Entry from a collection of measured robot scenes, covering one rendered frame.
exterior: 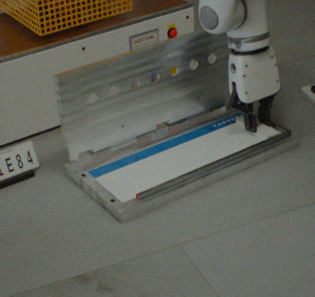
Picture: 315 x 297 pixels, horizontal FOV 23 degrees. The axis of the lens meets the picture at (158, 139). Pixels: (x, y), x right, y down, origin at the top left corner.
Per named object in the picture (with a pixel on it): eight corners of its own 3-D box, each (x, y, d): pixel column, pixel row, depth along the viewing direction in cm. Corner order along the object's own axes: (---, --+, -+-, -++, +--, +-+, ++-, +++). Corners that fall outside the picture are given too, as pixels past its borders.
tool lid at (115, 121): (56, 77, 145) (52, 75, 147) (71, 168, 153) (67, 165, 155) (240, 20, 167) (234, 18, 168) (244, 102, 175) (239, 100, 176)
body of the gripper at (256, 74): (241, 52, 152) (247, 106, 156) (280, 39, 157) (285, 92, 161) (217, 47, 158) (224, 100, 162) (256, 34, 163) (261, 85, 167)
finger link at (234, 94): (224, 98, 156) (238, 115, 160) (247, 68, 158) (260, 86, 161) (220, 97, 157) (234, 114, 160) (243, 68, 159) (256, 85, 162)
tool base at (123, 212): (121, 223, 142) (120, 207, 140) (64, 172, 157) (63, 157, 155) (299, 145, 163) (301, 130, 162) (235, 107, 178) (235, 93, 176)
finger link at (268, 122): (266, 97, 161) (269, 127, 164) (277, 93, 163) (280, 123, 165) (255, 94, 164) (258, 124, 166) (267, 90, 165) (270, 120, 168)
